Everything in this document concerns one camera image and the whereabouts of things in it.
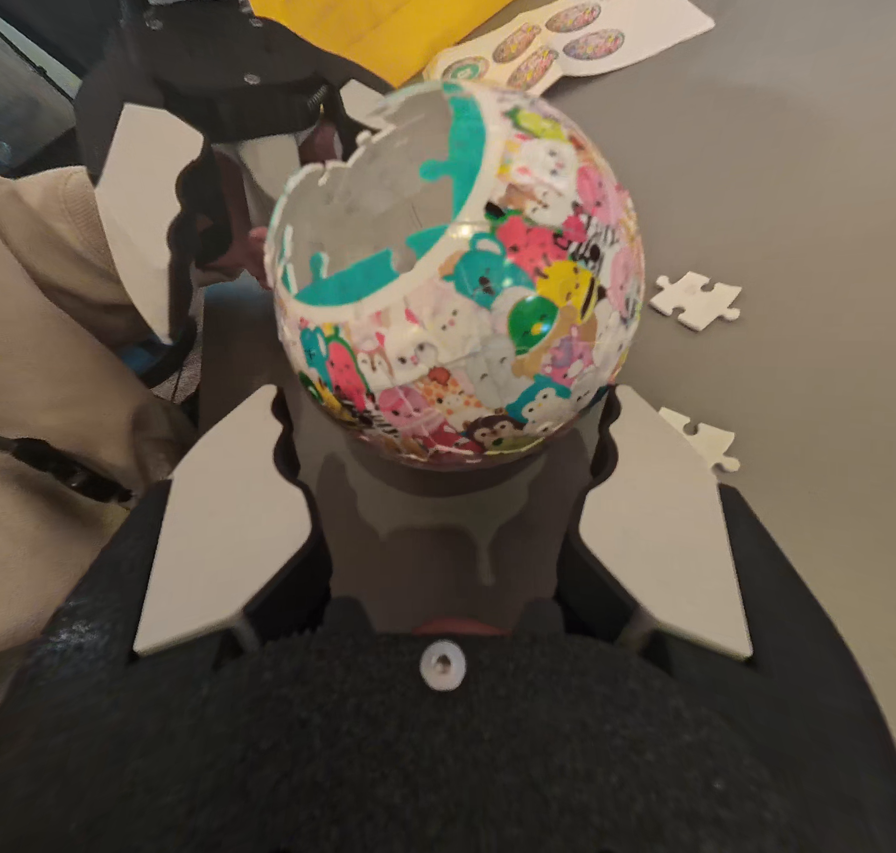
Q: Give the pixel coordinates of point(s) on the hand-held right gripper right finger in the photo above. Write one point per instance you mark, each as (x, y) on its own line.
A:
(665, 531)

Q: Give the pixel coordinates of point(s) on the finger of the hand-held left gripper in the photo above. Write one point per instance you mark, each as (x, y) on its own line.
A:
(133, 223)
(360, 107)

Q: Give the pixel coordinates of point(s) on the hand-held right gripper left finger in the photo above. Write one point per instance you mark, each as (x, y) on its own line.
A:
(224, 531)

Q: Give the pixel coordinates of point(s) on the colourful cartoon puzzle ball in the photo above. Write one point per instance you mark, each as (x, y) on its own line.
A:
(462, 272)

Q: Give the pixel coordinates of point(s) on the white puzzle piece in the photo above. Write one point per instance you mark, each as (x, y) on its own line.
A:
(707, 436)
(696, 300)

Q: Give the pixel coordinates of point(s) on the yellow box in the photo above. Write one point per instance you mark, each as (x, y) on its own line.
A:
(392, 6)

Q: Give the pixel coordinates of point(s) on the person's beige sweater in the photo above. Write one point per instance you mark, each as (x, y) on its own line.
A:
(63, 349)

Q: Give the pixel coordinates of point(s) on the printed instruction sheet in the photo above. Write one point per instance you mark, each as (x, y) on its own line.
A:
(616, 27)

